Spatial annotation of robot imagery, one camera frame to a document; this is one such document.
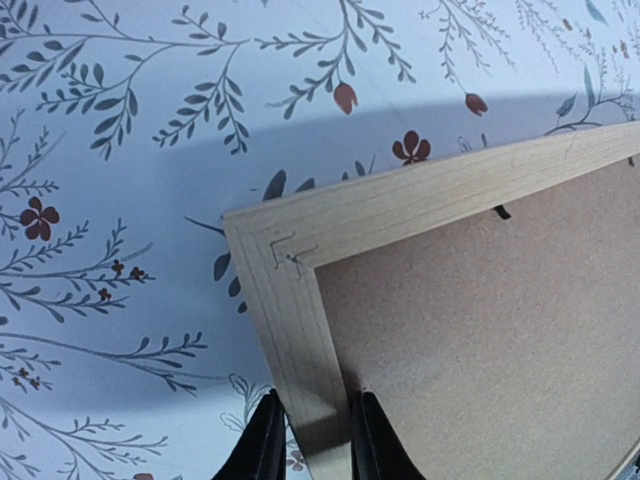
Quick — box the brown backing board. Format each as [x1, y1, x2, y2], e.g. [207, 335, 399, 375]
[317, 160, 639, 479]

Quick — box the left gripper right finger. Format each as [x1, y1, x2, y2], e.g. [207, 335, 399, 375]
[351, 391, 425, 480]

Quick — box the wooden picture frame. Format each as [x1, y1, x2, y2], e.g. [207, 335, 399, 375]
[225, 123, 639, 479]

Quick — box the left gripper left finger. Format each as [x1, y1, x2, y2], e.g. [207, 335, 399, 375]
[213, 389, 286, 480]

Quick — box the floral tablecloth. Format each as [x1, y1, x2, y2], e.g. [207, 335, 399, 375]
[1, 1, 639, 479]

